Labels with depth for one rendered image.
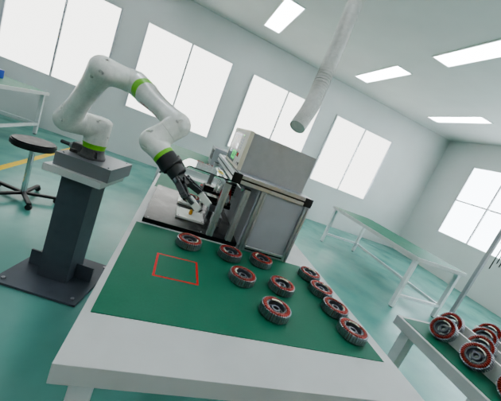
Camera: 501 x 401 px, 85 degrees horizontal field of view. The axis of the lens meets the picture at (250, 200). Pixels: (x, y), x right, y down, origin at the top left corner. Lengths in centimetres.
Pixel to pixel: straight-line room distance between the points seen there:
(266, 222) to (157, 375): 89
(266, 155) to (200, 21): 522
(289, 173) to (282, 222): 26
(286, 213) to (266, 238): 17
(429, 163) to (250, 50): 559
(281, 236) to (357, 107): 610
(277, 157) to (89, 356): 111
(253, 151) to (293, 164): 23
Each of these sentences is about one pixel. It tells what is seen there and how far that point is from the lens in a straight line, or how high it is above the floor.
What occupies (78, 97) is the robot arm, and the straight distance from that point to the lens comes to 163.
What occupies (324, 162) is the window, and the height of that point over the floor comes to 148.
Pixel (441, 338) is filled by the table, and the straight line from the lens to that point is 165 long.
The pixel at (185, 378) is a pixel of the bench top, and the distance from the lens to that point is 72.
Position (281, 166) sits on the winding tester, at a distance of 144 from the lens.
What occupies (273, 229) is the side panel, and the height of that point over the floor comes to 90.
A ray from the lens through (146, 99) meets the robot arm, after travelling 141.
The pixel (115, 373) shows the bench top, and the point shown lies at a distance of 70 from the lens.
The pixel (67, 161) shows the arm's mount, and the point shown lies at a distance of 183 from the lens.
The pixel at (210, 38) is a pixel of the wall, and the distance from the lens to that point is 637.
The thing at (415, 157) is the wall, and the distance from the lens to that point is 855.
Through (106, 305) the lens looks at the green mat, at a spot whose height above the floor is 75.
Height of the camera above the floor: 127
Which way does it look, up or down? 11 degrees down
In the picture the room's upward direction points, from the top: 22 degrees clockwise
